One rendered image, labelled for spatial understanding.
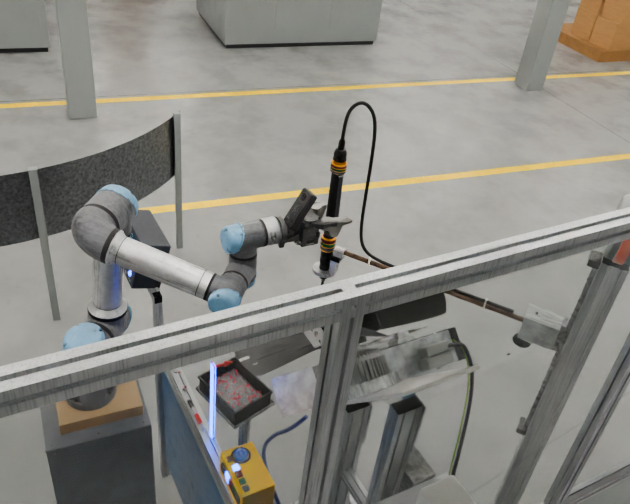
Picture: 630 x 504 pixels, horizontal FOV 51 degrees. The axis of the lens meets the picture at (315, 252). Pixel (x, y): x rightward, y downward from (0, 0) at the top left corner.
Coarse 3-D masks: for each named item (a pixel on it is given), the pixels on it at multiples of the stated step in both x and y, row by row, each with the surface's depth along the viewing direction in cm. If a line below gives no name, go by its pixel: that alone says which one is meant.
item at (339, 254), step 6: (336, 252) 189; (342, 252) 188; (330, 258) 190; (336, 258) 189; (342, 258) 191; (318, 264) 197; (330, 264) 192; (336, 264) 192; (318, 270) 194; (330, 270) 193; (336, 270) 194; (318, 276) 194; (324, 276) 193; (330, 276) 194
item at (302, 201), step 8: (304, 192) 176; (312, 192) 177; (296, 200) 177; (304, 200) 175; (312, 200) 175; (296, 208) 177; (304, 208) 175; (288, 216) 178; (296, 216) 176; (304, 216) 177; (288, 224) 177; (296, 224) 177
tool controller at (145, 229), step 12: (144, 216) 248; (132, 228) 238; (144, 228) 240; (156, 228) 243; (144, 240) 233; (156, 240) 236; (168, 252) 237; (132, 276) 237; (144, 276) 238; (132, 288) 238
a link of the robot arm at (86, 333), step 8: (72, 328) 191; (80, 328) 191; (88, 328) 191; (96, 328) 192; (104, 328) 195; (64, 336) 189; (72, 336) 189; (80, 336) 189; (88, 336) 189; (96, 336) 189; (104, 336) 192; (112, 336) 196; (64, 344) 187; (72, 344) 187; (80, 344) 187
